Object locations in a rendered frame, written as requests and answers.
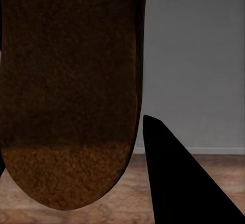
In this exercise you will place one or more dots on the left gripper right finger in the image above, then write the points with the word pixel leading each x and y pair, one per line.
pixel 182 192

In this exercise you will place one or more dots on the sandal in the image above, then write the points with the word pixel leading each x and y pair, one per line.
pixel 71 90

